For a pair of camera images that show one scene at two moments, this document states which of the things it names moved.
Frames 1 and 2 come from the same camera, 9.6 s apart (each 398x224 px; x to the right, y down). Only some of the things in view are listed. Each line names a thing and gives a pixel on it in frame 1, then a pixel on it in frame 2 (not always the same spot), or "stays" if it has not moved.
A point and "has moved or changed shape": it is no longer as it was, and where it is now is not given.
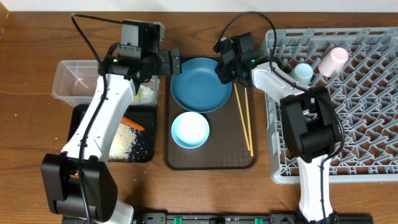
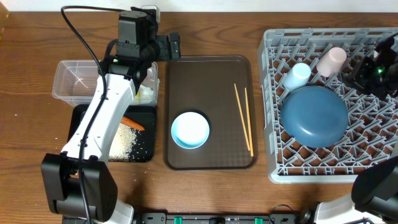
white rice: x=122 y=144 stays
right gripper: x=224 y=74 to x=365 y=70
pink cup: x=333 y=61 stays
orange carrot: x=130 y=123 stays
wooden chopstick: x=242 y=118 stays
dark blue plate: x=199 y=88 has moved or changed shape
